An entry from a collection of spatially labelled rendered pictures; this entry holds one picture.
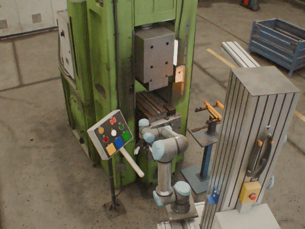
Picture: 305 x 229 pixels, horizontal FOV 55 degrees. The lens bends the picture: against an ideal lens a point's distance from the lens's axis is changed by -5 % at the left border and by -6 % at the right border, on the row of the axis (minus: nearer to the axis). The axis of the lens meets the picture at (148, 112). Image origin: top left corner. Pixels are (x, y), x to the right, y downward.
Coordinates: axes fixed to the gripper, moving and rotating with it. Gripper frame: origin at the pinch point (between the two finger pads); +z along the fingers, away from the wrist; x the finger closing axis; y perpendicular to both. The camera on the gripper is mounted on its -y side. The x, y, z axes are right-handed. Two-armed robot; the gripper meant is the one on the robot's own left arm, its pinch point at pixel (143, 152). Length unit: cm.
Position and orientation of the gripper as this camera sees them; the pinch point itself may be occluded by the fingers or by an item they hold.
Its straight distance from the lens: 258.9
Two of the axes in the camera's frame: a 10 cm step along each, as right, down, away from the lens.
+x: 9.8, -0.9, 1.5
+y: 1.7, 5.8, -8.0
